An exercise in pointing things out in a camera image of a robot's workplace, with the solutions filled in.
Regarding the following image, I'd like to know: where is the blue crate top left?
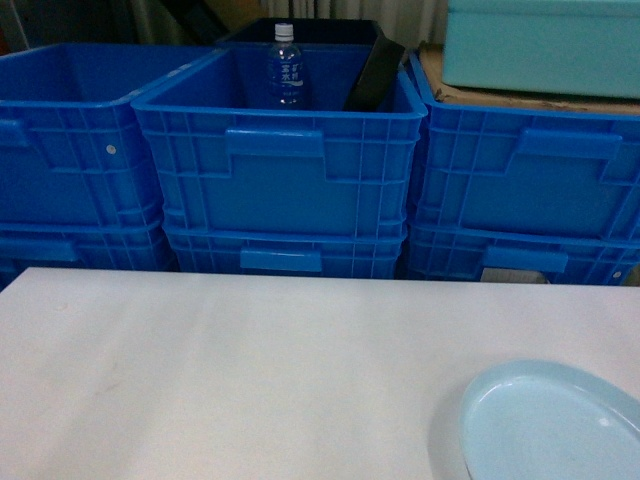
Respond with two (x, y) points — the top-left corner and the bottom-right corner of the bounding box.
(1, 43), (209, 228)

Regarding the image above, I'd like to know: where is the blue crate bottom middle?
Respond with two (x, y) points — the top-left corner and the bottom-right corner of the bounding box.
(163, 221), (407, 279)

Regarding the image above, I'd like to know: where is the blue crate bottom right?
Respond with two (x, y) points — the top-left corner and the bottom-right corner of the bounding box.
(405, 224), (639, 285)

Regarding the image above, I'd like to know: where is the blue crate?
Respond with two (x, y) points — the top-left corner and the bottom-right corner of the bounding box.
(132, 44), (426, 241)
(163, 221), (407, 279)
(1, 43), (209, 228)
(407, 48), (639, 242)
(1, 222), (178, 288)
(405, 224), (639, 285)

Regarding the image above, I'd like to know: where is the blue crate top right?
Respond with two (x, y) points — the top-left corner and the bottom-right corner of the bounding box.
(407, 48), (639, 242)

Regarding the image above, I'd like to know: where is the clear water bottle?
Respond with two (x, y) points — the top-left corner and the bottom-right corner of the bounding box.
(267, 22), (307, 109)

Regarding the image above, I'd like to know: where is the light blue round tray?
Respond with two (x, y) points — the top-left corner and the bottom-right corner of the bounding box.
(459, 360), (639, 479)

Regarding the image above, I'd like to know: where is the black plastic tray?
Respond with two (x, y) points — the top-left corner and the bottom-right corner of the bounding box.
(219, 18), (405, 112)

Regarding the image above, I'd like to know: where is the blue crate bottom left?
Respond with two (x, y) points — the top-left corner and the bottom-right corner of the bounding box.
(1, 222), (178, 288)

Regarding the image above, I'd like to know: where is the teal plastic box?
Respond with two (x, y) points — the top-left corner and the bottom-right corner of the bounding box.
(443, 1), (639, 99)

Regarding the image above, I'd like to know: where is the blue crate top middle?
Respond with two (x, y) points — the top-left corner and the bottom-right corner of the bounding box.
(132, 44), (426, 241)

